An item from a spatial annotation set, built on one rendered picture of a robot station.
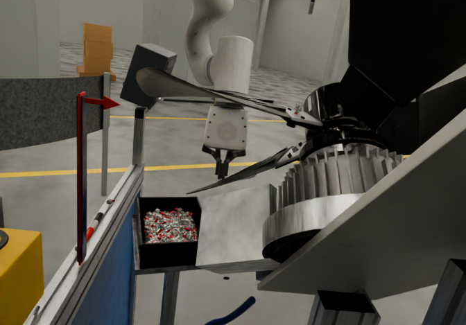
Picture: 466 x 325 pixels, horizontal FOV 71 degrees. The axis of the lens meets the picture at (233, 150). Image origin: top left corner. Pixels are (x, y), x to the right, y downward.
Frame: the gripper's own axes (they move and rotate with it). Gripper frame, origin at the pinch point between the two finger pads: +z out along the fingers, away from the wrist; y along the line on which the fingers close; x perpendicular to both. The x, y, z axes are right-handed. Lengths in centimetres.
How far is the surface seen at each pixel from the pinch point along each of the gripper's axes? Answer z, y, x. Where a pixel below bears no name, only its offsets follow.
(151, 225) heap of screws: 15.8, -15.5, 3.5
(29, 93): -22, -106, 117
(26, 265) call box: 8.7, -22.0, -43.1
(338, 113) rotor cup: -13.4, 16.0, -27.5
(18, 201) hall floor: 52, -132, 169
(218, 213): 6.4, -0.9, -18.8
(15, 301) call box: 12, -22, -44
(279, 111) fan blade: -12.2, 5.6, -30.6
